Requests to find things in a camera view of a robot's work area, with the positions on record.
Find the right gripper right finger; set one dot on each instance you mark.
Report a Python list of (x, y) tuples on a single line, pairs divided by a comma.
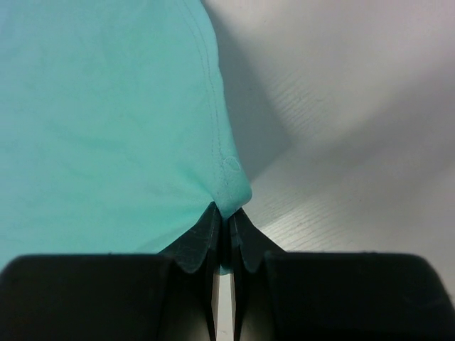
[(283, 295)]

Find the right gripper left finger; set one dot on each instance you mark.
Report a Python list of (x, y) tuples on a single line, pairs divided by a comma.
[(171, 295)]

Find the teal t shirt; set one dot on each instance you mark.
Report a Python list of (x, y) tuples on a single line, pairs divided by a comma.
[(115, 134)]

